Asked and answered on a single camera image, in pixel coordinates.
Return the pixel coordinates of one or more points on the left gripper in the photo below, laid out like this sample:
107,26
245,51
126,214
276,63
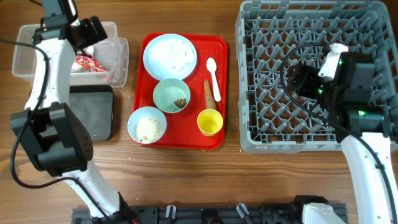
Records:
87,28

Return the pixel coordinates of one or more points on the light green bowl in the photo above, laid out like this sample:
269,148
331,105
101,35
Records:
169,90

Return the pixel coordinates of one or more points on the crumpled white paper scrap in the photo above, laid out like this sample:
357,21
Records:
77,67

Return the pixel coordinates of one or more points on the grey dishwasher rack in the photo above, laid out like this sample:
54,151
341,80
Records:
267,30

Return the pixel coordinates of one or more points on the clear plastic bin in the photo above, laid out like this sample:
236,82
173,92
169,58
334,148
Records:
112,53

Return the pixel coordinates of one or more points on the red snack wrapper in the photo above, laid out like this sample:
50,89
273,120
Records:
97,67

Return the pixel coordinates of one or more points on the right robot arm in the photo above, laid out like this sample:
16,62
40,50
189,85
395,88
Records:
339,94

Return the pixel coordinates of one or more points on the brown food scrap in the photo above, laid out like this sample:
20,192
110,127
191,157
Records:
180,103

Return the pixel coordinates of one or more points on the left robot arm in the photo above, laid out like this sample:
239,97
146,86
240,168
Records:
75,167

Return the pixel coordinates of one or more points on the red plastic tray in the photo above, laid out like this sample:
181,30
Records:
182,130

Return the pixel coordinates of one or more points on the white plastic spoon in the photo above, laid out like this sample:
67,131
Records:
211,67

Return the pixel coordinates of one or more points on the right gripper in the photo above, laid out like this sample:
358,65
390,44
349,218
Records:
303,76

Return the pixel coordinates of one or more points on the light blue bowl with crumbs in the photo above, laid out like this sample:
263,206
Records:
147,125

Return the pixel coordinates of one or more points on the white tissue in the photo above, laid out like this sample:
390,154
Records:
172,54

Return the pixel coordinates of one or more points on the yellow plastic cup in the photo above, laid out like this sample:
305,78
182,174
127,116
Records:
210,122

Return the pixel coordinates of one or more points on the large light blue plate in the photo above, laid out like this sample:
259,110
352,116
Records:
160,73

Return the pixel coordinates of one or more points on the black plastic tray bin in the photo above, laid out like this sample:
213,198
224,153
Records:
93,115

